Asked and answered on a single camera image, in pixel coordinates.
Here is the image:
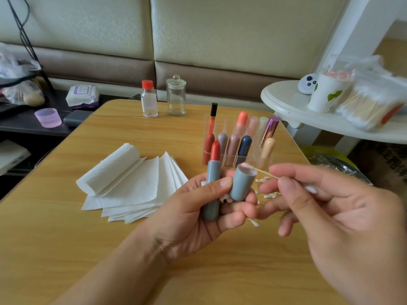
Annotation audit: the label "person's left hand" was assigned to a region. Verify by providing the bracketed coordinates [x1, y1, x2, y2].
[143, 169, 258, 261]

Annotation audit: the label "person's right hand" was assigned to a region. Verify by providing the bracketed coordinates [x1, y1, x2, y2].
[256, 163, 407, 305]

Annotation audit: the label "red lipstick grey-blue tube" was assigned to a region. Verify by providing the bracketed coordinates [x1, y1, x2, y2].
[202, 140, 222, 221]

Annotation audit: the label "grey-blue lipstick cap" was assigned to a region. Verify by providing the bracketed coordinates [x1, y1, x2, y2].
[230, 163, 258, 202]

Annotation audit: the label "stack of white tissues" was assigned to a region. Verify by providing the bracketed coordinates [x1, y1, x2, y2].
[76, 143, 189, 224]

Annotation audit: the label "pile of cotton swabs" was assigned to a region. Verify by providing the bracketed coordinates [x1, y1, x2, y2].
[254, 177, 284, 201]

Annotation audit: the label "red lipstick dusty pink tube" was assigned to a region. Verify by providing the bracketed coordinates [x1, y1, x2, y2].
[225, 134, 240, 166]

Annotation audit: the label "red lipstick mauve tube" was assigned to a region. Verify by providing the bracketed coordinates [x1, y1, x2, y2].
[217, 132, 229, 156]

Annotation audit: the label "red lipstick navy tube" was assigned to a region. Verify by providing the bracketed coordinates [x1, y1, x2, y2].
[236, 135, 253, 166]

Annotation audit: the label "clear acrylic lipstick organizer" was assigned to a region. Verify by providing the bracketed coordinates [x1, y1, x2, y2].
[209, 102, 281, 172]

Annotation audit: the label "white tissue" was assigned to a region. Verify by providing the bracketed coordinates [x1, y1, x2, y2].
[76, 143, 142, 197]

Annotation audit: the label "person's left forearm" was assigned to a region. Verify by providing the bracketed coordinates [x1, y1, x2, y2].
[54, 235, 169, 305]

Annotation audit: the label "yellow-green bin with bag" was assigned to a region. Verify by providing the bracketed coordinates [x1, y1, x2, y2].
[302, 146, 373, 185]

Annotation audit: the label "glass jar with lid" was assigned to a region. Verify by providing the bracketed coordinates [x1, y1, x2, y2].
[166, 74, 188, 117]

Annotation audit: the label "clear bottle red cap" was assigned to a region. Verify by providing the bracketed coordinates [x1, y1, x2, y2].
[141, 80, 159, 119]

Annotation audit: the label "white round side table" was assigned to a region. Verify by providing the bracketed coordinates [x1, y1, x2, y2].
[261, 80, 407, 145]

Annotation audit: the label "white mug green leaf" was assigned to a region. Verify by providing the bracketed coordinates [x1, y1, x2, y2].
[308, 68, 354, 113]

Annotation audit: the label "white panda figure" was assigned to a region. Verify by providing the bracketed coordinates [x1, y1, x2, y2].
[298, 73, 319, 96]

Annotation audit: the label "wet wipes pack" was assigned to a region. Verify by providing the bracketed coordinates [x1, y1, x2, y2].
[65, 84, 100, 108]

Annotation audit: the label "small purple plastic cup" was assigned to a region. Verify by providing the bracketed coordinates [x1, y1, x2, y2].
[34, 108, 62, 128]

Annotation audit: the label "black low shelf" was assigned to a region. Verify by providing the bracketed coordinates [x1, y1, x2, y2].
[0, 89, 131, 197]

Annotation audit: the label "white power bank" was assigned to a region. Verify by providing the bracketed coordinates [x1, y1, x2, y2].
[0, 139, 31, 177]

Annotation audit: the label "beige padded backrest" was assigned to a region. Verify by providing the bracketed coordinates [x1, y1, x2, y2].
[0, 0, 351, 102]

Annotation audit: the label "crumpled clear plastic bag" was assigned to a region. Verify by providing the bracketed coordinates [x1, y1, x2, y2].
[0, 42, 47, 107]

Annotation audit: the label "black cables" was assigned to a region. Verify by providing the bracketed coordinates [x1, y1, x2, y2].
[5, 0, 48, 80]

